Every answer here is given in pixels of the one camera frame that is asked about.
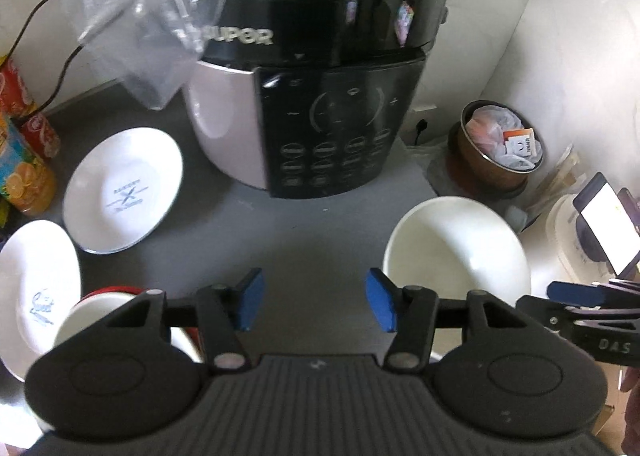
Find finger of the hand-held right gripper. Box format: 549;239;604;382
546;279;640;311
515;293;640;366

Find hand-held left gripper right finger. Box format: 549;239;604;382
365;267;532;372

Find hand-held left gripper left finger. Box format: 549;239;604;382
105;267;266;375

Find large white bowl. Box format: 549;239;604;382
382;196;531;362

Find red bowl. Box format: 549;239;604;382
75;286;203;367

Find off-white speckled bowl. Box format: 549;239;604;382
50;293;197;363

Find white plate with cross print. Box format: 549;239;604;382
62;127;184;254

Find white plate with script print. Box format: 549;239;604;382
0;220;82;382

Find person's right hand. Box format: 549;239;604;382
621;370;640;456

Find brown cardboard box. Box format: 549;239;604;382
597;361;628;454

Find white round appliance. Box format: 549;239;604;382
545;193;640;288

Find smartphone with lit screen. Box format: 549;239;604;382
574;172;640;278

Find clear plastic packet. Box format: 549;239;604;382
505;143;588;232

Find brown trash bin with waste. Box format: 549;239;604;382
446;100;547;197

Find pile of small sachets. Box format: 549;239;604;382
465;105;545;172

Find black and white rice cooker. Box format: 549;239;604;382
184;0;448;199

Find orange juice bottle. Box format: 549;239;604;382
0;111;57;217

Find red soda can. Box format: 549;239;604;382
20;111;62;160
0;55;40;121

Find clear plastic bag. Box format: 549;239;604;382
62;0;483;110

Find black power cable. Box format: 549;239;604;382
7;0;93;114

